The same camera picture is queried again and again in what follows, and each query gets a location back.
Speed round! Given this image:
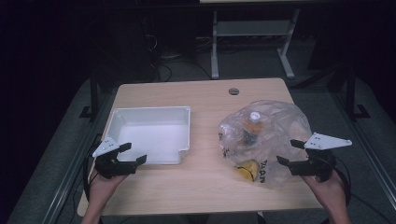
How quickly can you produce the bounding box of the person's right hand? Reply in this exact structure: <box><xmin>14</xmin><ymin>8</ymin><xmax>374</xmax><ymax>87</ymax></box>
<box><xmin>301</xmin><ymin>170</ymin><xmax>347</xmax><ymax>208</ymax></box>

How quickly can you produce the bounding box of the orange drink bottle white cap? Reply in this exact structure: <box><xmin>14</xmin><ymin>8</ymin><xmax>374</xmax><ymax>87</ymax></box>
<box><xmin>242</xmin><ymin>111</ymin><xmax>264</xmax><ymax>147</ymax></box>

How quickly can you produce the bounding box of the white plastic tray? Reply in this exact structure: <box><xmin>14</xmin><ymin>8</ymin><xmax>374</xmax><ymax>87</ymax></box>
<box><xmin>106</xmin><ymin>105</ymin><xmax>191</xmax><ymax>165</ymax></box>

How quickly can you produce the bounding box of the yellow packet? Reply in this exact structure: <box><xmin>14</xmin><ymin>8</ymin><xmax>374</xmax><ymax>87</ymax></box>
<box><xmin>234</xmin><ymin>159</ymin><xmax>262</xmax><ymax>183</ymax></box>

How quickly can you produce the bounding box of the aluminium floor rail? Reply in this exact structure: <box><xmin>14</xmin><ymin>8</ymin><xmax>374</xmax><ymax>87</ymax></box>
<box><xmin>39</xmin><ymin>132</ymin><xmax>106</xmax><ymax>224</ymax></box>
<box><xmin>328</xmin><ymin>88</ymin><xmax>396</xmax><ymax>202</ymax></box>

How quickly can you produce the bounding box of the clear plastic bag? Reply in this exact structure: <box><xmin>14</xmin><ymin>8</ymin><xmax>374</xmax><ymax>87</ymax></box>
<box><xmin>218</xmin><ymin>99</ymin><xmax>314</xmax><ymax>189</ymax></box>

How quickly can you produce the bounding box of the right hand-held gripper cable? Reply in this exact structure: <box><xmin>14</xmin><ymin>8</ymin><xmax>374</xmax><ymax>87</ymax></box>
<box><xmin>332</xmin><ymin>157</ymin><xmax>396</xmax><ymax>224</ymax></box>

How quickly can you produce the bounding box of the person's left hand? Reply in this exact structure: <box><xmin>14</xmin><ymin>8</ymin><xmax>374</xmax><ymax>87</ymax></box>
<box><xmin>88</xmin><ymin>172</ymin><xmax>127</xmax><ymax>203</ymax></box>

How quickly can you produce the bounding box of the bundle of floor cables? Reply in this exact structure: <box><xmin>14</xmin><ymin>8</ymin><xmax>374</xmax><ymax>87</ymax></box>
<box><xmin>146</xmin><ymin>31</ymin><xmax>216</xmax><ymax>82</ymax></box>

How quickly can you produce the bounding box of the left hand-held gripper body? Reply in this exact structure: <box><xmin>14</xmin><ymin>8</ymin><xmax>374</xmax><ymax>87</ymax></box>
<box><xmin>92</xmin><ymin>135</ymin><xmax>138</xmax><ymax>180</ymax></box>

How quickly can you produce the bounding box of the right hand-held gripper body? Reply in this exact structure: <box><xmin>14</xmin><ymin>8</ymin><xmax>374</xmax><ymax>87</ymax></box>
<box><xmin>289</xmin><ymin>132</ymin><xmax>353</xmax><ymax>183</ymax></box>

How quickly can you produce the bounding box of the white metal desk frame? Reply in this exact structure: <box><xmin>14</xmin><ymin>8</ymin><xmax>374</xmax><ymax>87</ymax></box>
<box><xmin>199</xmin><ymin>0</ymin><xmax>302</xmax><ymax>80</ymax></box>

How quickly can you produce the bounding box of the black metal stand leg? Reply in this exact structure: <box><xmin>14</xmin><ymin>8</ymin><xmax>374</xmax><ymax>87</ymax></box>
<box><xmin>344</xmin><ymin>63</ymin><xmax>372</xmax><ymax>121</ymax></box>
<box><xmin>78</xmin><ymin>76</ymin><xmax>101</xmax><ymax>121</ymax></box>

